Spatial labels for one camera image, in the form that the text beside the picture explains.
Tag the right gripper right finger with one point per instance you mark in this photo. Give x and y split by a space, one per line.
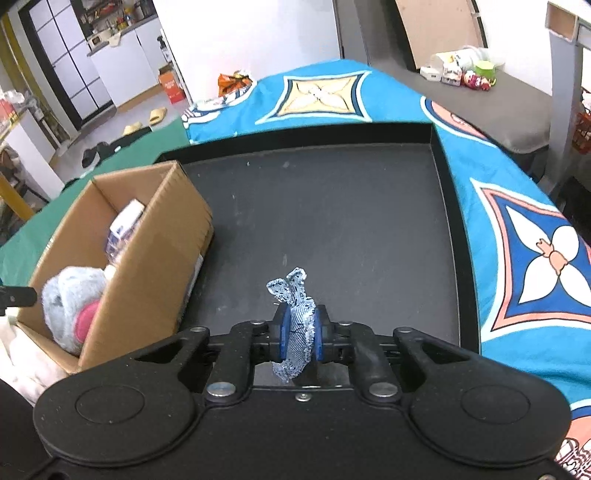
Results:
382 368

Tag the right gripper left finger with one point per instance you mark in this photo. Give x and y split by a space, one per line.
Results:
195 366

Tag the blue fluffy plush toy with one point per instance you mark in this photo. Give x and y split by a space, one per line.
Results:
69 302

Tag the blue bunny cloth patch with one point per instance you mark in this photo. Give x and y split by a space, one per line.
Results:
297 330

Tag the blue tissue packet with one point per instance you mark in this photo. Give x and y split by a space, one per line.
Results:
125 221

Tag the white soft bundle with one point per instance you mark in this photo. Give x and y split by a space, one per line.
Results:
116 246

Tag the green cloth cover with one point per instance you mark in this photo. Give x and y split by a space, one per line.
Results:
21 253

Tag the brown cardboard box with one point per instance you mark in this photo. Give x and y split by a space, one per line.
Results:
144 300

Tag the yellow table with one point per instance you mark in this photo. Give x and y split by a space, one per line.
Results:
14 200

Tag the black shallow tray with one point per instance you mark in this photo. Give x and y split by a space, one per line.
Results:
369 212

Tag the black slipper left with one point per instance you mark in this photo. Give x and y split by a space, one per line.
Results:
88 157

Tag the blue patterned blanket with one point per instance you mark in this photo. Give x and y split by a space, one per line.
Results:
532 268

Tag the yellow slipper left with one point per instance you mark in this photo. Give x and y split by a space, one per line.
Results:
130 129

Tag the yellow slipper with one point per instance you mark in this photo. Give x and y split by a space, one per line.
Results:
130 129
157 115

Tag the yellow slipper right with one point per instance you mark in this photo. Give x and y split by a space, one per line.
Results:
157 115

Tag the white kitchen cabinet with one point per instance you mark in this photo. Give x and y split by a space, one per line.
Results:
132 67

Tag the orange cardboard box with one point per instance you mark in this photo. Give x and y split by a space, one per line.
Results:
170 83

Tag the orange bag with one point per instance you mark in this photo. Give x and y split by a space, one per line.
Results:
229 83

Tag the white container on ledge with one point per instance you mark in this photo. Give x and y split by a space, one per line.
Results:
464 58

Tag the green cup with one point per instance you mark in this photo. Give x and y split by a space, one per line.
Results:
486 69

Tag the brown leaning board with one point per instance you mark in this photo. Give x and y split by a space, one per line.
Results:
427 27

